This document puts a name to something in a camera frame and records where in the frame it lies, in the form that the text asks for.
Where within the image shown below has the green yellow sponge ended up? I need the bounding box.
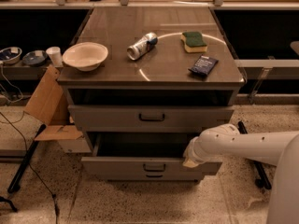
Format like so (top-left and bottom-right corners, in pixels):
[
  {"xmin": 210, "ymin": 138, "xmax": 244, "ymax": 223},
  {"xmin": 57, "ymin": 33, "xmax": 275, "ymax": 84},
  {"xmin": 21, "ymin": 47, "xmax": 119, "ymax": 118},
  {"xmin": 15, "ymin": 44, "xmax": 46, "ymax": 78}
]
[{"xmin": 180, "ymin": 32, "xmax": 207, "ymax": 53}]

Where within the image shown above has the silver blue soda can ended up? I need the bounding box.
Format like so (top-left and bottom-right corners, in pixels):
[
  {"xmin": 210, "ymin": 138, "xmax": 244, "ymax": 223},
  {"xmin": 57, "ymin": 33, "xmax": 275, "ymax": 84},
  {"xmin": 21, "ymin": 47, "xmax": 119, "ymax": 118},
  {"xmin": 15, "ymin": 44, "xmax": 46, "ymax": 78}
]
[{"xmin": 127, "ymin": 33, "xmax": 158, "ymax": 61}]

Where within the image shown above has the grey top drawer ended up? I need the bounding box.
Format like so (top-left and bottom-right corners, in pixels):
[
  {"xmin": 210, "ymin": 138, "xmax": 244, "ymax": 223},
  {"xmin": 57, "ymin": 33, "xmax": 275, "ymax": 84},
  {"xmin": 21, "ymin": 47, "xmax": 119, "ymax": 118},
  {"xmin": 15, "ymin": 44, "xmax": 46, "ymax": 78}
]
[{"xmin": 68, "ymin": 105, "xmax": 234, "ymax": 133}]

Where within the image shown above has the white paper cup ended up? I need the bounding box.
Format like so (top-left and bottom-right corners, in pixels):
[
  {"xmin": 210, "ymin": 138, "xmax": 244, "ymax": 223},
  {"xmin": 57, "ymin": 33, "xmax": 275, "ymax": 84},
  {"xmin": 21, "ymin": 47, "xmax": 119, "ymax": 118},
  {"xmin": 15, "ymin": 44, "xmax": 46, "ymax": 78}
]
[{"xmin": 46, "ymin": 47, "xmax": 63, "ymax": 67}]

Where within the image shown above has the black floor cable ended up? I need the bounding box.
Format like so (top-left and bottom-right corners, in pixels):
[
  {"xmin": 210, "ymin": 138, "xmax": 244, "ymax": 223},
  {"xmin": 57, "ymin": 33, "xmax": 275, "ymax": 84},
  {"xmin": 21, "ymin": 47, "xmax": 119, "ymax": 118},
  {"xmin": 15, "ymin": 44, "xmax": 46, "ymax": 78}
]
[{"xmin": 0, "ymin": 112, "xmax": 60, "ymax": 224}]

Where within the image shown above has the brown cardboard box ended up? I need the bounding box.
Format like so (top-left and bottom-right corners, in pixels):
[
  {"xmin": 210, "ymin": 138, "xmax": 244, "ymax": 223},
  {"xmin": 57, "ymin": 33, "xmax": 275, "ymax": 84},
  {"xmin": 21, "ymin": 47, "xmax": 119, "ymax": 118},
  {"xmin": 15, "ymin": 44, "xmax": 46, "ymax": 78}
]
[{"xmin": 24, "ymin": 65, "xmax": 92, "ymax": 153}]

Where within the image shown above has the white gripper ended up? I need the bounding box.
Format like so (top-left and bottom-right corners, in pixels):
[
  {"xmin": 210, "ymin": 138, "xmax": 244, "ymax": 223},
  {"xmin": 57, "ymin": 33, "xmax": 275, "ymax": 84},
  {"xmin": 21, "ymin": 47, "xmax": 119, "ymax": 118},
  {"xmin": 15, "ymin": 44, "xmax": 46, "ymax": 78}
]
[{"xmin": 182, "ymin": 136, "xmax": 207, "ymax": 168}]

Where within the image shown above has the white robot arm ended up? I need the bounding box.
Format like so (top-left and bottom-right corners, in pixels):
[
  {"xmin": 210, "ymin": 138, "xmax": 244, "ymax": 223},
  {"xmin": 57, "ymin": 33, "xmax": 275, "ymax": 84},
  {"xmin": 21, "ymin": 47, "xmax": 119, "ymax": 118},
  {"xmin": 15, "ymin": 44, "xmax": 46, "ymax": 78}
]
[{"xmin": 183, "ymin": 124, "xmax": 299, "ymax": 224}]

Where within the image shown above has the grey bottom drawer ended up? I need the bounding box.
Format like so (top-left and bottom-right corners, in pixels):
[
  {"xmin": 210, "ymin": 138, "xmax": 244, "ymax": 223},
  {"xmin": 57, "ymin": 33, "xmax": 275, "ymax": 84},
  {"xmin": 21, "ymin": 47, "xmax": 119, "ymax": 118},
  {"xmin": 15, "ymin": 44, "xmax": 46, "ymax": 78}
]
[{"xmin": 97, "ymin": 172, "xmax": 204, "ymax": 182}]

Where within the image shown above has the grey drawer cabinet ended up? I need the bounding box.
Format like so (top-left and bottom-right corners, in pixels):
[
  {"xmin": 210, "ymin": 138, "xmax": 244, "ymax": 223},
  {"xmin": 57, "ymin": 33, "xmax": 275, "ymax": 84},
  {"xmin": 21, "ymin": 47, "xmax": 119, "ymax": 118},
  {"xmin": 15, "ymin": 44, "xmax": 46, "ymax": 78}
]
[{"xmin": 56, "ymin": 6, "xmax": 246, "ymax": 182}]

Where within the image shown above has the black left stand leg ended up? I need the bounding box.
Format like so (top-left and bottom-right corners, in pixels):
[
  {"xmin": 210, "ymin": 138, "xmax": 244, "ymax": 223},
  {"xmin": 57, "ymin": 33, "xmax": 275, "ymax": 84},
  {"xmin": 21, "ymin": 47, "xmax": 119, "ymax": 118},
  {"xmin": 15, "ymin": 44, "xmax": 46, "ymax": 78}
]
[{"xmin": 7, "ymin": 123, "xmax": 47, "ymax": 194}]

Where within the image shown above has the white blue bowl on shelf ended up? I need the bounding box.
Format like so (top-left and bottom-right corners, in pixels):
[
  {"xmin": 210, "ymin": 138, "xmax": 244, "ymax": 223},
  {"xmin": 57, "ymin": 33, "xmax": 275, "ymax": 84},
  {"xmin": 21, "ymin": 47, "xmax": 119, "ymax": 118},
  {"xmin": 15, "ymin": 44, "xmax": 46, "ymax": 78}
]
[{"xmin": 0, "ymin": 47, "xmax": 22, "ymax": 65}]

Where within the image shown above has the dark blue snack packet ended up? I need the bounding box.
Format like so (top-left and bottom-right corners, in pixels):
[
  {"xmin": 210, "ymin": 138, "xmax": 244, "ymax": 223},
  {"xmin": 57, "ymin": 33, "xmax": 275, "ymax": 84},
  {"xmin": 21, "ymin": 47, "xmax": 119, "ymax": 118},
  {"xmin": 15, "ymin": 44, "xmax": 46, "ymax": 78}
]
[{"xmin": 190, "ymin": 55, "xmax": 218, "ymax": 77}]

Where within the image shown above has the grey drawer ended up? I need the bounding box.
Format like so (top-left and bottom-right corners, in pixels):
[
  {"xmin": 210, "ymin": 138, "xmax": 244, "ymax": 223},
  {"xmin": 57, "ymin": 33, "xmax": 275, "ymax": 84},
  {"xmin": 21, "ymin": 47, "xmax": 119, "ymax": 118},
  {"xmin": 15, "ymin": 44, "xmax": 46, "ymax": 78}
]
[
  {"xmin": 97, "ymin": 172, "xmax": 204, "ymax": 182},
  {"xmin": 82, "ymin": 133, "xmax": 221, "ymax": 177},
  {"xmin": 68, "ymin": 105, "xmax": 234, "ymax": 133}
]

